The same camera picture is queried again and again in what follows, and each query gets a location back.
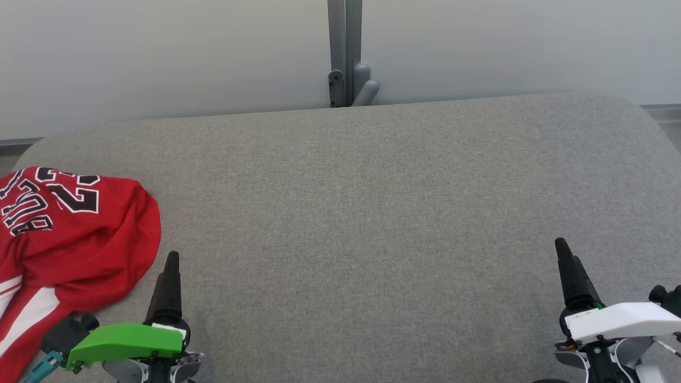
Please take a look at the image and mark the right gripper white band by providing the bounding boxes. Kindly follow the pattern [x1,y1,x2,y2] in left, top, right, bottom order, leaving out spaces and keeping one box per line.
[554,238,681,344]

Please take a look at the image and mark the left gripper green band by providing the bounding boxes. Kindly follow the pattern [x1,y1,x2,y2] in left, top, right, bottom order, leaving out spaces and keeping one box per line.
[67,251,191,371]

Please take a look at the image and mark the red shorts white stripes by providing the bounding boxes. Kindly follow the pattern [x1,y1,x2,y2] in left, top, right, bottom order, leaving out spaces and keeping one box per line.
[0,181,162,383]

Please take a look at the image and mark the red white short-sleeve jersey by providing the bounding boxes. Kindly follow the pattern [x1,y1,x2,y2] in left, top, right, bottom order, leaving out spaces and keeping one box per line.
[0,166,145,282]

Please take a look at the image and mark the grey fabric sofa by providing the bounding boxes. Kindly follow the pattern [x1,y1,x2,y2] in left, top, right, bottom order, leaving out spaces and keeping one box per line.
[0,93,681,383]

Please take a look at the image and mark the teal plug left camera cable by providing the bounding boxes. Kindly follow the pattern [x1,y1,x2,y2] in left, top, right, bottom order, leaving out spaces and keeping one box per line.
[21,351,64,383]

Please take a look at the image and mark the dark grey hinge bracket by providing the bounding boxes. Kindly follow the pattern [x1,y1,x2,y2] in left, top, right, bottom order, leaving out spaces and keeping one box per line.
[328,70,346,108]

